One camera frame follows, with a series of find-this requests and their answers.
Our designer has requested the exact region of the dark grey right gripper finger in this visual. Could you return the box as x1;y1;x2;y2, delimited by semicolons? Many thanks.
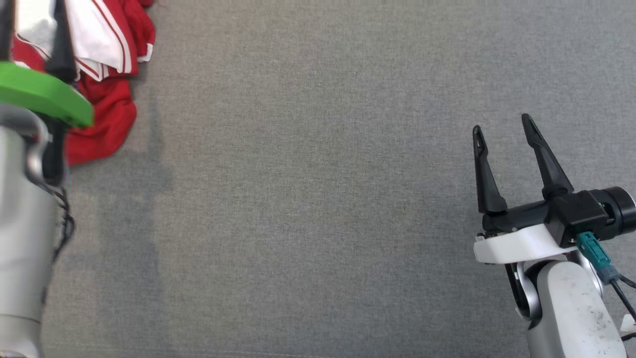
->
472;125;508;214
521;113;574;199

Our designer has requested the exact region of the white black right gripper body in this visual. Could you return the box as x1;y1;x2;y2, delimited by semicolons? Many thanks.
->
473;201;579;264

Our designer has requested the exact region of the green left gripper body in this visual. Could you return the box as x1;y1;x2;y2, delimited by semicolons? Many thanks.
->
0;62;95;128

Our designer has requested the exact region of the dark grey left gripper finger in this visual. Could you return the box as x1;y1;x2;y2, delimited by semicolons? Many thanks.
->
0;0;16;63
45;0;80;83

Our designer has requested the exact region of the red jersey with black lettering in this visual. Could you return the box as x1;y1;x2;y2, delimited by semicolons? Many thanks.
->
10;0;156;83

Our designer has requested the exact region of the black cable teal plug right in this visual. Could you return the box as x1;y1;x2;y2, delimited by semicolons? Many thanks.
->
576;231;636;344

